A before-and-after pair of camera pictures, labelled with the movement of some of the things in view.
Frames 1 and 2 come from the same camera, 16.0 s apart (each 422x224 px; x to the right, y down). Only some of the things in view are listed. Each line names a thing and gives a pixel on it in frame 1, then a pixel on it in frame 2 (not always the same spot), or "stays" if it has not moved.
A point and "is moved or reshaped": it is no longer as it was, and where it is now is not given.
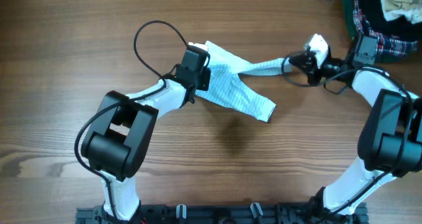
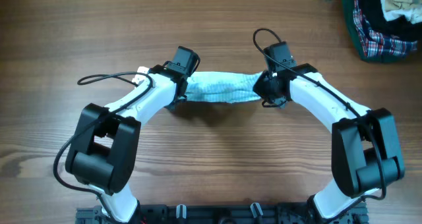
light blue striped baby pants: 226,87 is moved or reshaped
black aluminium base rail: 310,213 stays
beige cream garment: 399,1 stays
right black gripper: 316,66 to 264,87
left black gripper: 205,75 to 171,105
